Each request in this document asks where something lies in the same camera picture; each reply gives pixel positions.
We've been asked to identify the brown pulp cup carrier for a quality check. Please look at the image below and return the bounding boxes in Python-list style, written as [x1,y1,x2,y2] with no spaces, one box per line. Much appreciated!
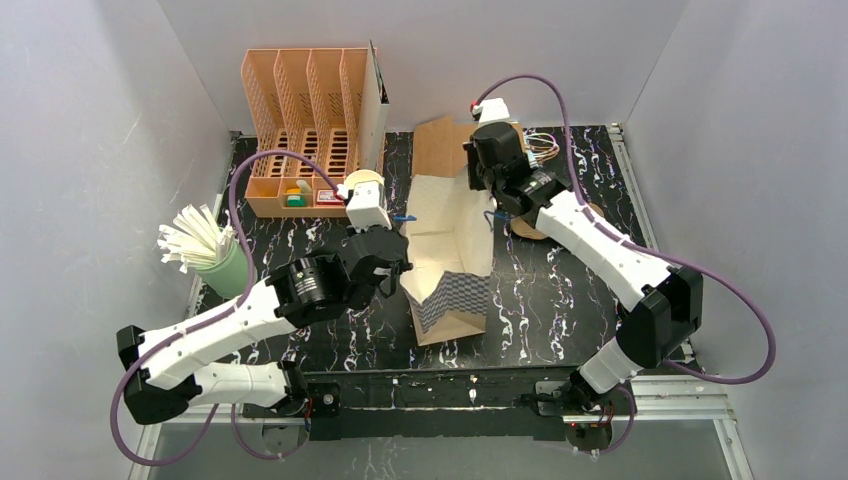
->
[520,193,611,249]

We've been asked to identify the blue checkered paper bag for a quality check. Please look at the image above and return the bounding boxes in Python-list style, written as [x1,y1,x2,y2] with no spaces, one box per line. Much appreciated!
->
[400,169,495,346]

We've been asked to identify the stack of white paper cups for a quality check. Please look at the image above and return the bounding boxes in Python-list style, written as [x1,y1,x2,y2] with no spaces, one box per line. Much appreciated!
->
[344,169,385,190]

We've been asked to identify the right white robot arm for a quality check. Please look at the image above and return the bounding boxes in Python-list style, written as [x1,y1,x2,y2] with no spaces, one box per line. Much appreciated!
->
[463,121,703,411]

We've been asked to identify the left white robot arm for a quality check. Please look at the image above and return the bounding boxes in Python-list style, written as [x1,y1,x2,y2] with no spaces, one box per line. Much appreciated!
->
[116,226,412,425]

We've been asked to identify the brown kraft paper bags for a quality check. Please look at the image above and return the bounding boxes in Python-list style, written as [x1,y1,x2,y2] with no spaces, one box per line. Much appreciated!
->
[411,115,526,179]

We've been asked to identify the red sugar packet box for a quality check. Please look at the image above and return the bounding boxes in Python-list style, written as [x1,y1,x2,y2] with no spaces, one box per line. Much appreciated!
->
[315,189,345,207]

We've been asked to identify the green yellow packets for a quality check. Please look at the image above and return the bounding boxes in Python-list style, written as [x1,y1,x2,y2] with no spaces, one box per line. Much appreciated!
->
[285,179,313,208]

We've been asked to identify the grey folder in rack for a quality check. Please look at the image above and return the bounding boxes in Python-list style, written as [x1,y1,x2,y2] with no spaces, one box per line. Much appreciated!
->
[358,41,390,173]

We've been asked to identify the orange plastic file rack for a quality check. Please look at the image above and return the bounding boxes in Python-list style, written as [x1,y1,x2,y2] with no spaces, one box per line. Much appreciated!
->
[241,46,368,218]

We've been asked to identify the green cup of straws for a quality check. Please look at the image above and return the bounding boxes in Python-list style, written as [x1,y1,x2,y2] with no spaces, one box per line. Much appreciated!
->
[156,204,251,299]

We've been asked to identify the colourful bag handles bundle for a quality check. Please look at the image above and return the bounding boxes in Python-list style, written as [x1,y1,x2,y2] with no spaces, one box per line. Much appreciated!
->
[524,132,561,164]

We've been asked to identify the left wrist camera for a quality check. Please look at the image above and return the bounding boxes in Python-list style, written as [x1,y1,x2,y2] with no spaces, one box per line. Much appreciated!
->
[345,180,392,232]

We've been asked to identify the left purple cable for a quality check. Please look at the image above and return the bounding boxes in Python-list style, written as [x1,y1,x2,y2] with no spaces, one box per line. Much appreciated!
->
[109,149,349,467]

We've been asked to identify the purple cable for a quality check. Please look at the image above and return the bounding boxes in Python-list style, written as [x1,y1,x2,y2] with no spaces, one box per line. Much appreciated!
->
[109,149,349,467]
[473,74,778,458]

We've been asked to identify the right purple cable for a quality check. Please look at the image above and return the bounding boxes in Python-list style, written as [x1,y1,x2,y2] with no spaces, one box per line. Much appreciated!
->
[473,74,778,458]

